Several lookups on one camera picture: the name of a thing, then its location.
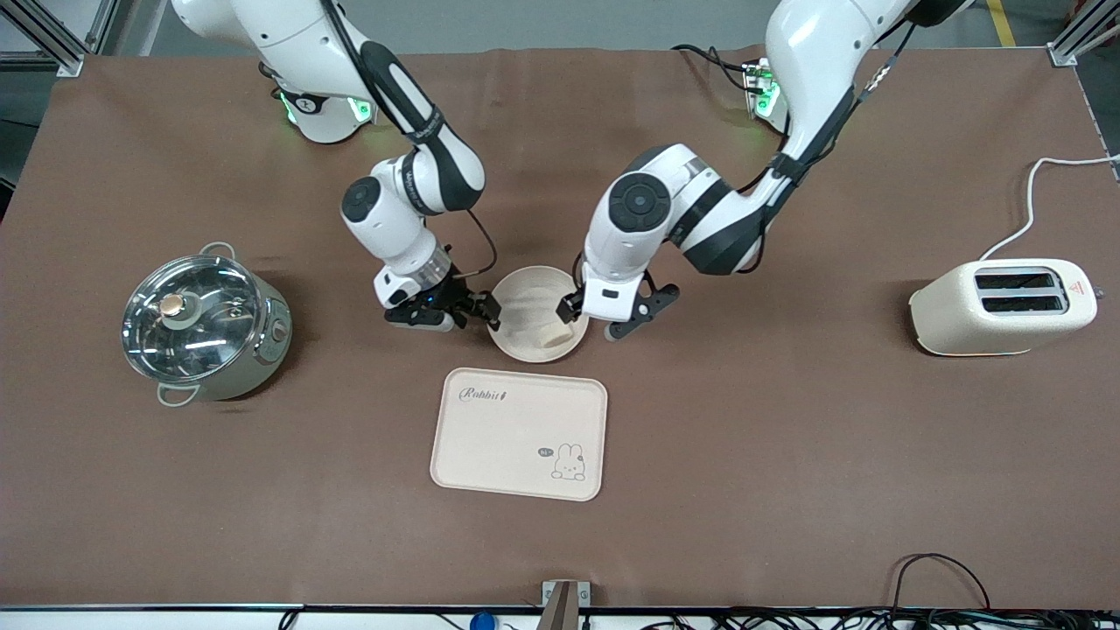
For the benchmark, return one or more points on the cream rabbit print tray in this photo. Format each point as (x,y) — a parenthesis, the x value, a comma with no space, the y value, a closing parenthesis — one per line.
(507,437)

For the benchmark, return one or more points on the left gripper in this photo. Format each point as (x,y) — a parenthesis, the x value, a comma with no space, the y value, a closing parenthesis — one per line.
(569,307)

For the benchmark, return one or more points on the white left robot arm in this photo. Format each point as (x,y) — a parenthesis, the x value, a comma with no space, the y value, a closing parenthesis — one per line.
(814,52)

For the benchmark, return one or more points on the grey metal bracket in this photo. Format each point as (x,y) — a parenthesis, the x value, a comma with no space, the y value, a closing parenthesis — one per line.
(564,604)

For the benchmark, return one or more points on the blue round object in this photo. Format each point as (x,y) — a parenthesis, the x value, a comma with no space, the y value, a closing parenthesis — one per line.
(483,623)

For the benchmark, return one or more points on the brown table cover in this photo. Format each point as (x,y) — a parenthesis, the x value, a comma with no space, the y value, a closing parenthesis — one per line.
(787,481)

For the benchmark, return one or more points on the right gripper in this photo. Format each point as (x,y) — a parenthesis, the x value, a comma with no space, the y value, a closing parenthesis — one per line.
(456,297)

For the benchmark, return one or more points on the small white steamed bun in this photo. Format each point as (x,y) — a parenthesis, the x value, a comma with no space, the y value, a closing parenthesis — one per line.
(556,336)

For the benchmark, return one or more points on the cream two-slot toaster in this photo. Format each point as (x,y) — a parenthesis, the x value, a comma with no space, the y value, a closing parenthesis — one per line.
(962,324)

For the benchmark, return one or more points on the aluminium frame post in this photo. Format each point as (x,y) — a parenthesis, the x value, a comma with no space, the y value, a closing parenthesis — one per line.
(48,35)
(1081,35)

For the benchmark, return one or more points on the glass pot lid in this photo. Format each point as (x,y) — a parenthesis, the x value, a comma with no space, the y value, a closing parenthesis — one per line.
(219,341)

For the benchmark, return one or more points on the round cream plate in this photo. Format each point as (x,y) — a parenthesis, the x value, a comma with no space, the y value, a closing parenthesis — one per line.
(525,315)

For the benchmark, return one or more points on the pale green electric pot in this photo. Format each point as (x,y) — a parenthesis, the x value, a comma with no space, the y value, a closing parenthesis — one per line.
(262,359)

